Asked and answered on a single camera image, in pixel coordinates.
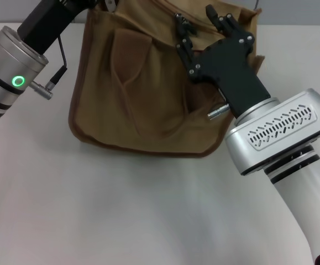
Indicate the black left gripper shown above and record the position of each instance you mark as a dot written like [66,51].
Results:
[49,22]

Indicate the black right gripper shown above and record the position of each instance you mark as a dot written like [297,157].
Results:
[231,69]

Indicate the khaki canvas food bag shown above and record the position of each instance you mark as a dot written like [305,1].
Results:
[148,110]

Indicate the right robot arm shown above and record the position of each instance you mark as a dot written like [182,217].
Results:
[300,198]

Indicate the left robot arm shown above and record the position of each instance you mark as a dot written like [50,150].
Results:
[5,71]

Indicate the small silver metal tab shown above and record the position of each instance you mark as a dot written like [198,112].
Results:
[110,5]

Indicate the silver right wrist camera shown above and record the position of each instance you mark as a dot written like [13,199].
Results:
[273,143]

